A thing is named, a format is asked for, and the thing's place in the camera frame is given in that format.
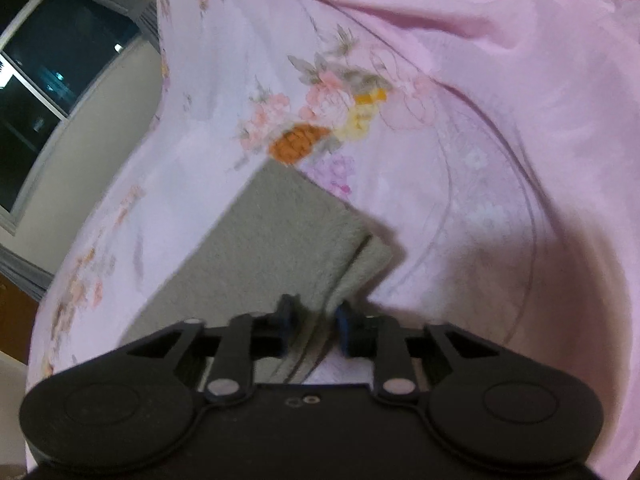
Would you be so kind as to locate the grey pants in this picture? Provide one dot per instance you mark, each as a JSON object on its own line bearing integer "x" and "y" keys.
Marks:
{"x": 280, "y": 240}

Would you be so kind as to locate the pink floral bed sheet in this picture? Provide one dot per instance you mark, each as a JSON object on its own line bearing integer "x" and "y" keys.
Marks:
{"x": 450, "y": 110}

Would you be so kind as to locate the wooden door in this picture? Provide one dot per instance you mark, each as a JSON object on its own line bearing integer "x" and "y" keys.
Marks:
{"x": 15, "y": 315}

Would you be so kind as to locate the window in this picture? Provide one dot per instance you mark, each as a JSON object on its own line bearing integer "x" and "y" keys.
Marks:
{"x": 45, "y": 75}

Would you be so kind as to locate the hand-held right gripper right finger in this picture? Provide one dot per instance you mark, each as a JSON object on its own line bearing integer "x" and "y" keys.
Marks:
{"x": 344, "y": 330}

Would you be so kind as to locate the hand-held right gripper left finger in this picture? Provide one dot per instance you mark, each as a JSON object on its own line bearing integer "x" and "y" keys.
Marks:
{"x": 285, "y": 327}

